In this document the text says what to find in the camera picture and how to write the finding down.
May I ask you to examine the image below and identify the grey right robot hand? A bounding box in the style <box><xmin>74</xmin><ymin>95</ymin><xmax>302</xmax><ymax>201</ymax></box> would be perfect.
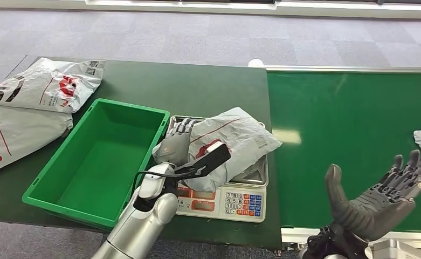
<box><xmin>324</xmin><ymin>146</ymin><xmax>421</xmax><ymax>243</ymax></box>

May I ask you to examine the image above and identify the black left wrist mount plate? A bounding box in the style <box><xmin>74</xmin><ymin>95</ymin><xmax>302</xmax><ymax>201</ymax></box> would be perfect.
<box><xmin>174</xmin><ymin>140</ymin><xmax>232</xmax><ymax>180</ymax></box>

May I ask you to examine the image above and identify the green plastic crate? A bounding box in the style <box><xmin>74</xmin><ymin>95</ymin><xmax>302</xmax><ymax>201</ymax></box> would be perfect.
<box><xmin>22</xmin><ymin>98</ymin><xmax>171</xmax><ymax>231</ymax></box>

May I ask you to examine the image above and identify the large white mailer bag red line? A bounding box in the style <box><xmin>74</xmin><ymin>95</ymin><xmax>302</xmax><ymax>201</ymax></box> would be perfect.
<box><xmin>0</xmin><ymin>104</ymin><xmax>74</xmax><ymax>179</ymax></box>

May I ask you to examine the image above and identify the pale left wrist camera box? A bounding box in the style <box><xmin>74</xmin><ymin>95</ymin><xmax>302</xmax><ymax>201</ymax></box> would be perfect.
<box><xmin>138</xmin><ymin>162</ymin><xmax>177</xmax><ymax>201</ymax></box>

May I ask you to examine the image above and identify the white wall skirting strip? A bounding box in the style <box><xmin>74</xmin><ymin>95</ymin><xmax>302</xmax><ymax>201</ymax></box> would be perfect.
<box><xmin>0</xmin><ymin>0</ymin><xmax>421</xmax><ymax>21</ymax></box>

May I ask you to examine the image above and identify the white electronic scale steel tray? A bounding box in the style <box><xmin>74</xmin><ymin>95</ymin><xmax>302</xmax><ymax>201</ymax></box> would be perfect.
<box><xmin>167</xmin><ymin>114</ymin><xmax>270</xmax><ymax>224</ymax></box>

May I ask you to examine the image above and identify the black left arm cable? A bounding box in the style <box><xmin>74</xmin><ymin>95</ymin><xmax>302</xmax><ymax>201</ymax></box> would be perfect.
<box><xmin>130</xmin><ymin>169</ymin><xmax>197</xmax><ymax>201</ymax></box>

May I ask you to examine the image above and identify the white mailer bag black print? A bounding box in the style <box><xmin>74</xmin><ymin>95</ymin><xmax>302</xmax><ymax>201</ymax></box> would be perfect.
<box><xmin>0</xmin><ymin>57</ymin><xmax>106</xmax><ymax>114</ymax></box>

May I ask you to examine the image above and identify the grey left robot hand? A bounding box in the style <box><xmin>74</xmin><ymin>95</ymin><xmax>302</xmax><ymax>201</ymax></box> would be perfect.
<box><xmin>153</xmin><ymin>117</ymin><xmax>202</xmax><ymax>167</ymax></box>

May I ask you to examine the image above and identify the aluminium conveyor frame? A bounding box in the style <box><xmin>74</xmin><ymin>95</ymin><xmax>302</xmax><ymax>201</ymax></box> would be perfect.
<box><xmin>262</xmin><ymin>65</ymin><xmax>421</xmax><ymax>259</ymax></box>

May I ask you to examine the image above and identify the white courier package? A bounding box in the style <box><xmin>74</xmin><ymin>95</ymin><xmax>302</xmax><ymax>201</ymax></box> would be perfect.
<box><xmin>151</xmin><ymin>106</ymin><xmax>284</xmax><ymax>193</ymax></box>

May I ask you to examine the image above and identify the green conveyor belt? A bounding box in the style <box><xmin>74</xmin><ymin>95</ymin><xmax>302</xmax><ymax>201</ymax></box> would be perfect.
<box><xmin>267</xmin><ymin>71</ymin><xmax>421</xmax><ymax>233</ymax></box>

